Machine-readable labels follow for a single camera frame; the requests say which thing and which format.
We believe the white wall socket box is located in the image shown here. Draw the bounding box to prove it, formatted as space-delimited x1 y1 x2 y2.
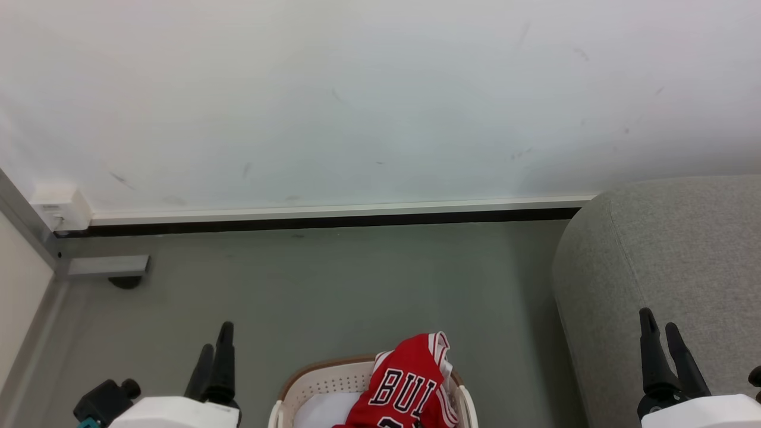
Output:
30 184 93 232

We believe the grey fabric sofa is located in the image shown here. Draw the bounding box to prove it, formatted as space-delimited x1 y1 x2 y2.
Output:
551 175 761 428

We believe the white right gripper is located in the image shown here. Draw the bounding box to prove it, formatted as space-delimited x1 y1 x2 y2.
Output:
637 307 761 428

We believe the white laundry basket brown rim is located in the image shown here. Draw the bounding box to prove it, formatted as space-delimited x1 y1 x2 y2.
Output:
268 355 479 428

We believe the grey metal partition frame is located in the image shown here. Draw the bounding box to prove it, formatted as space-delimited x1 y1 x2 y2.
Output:
0 168 150 417

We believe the red Bulls basketball jersey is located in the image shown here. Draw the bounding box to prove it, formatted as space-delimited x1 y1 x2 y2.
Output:
332 331 460 428

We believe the white and black baseboard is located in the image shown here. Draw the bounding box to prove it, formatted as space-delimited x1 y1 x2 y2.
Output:
55 193 600 238

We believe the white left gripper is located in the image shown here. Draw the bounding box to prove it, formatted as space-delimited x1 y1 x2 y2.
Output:
109 322 242 428

